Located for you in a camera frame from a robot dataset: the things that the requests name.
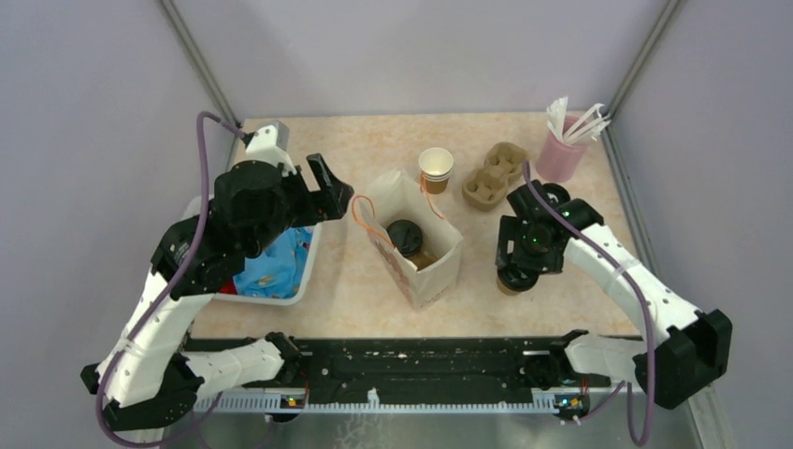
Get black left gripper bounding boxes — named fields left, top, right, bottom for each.
left=250, top=152, right=355, bottom=256

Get pink straw holder cup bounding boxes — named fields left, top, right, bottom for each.
left=535, top=124, right=589, bottom=183

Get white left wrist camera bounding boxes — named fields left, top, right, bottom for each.
left=242, top=120, right=297, bottom=177

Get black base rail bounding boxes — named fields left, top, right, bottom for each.
left=185, top=336, right=673, bottom=411

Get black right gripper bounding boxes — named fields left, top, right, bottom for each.
left=496, top=214, right=562, bottom=275

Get red snack bag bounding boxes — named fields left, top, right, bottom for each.
left=218, top=279, right=238, bottom=296

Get blue snack bag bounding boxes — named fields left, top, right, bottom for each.
left=232, top=227, right=313, bottom=299

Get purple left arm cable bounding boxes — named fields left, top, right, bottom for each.
left=94, top=110, right=249, bottom=449

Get black lid stack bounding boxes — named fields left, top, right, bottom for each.
left=542, top=182, right=571, bottom=206

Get white plastic basket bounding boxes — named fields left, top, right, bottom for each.
left=215, top=226, right=320, bottom=306

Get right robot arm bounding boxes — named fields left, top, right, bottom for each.
left=496, top=181, right=733, bottom=410

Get stack of paper cups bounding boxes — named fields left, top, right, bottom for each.
left=419, top=147, right=454, bottom=195

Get brown pulp cup carrier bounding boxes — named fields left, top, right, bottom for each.
left=462, top=141, right=528, bottom=211

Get single pulp cup carrier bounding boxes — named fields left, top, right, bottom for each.
left=406, top=248, right=439, bottom=271

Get paper takeout bag orange handles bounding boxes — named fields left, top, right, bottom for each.
left=351, top=169, right=464, bottom=310

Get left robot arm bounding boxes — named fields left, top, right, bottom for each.
left=81, top=153, right=354, bottom=437

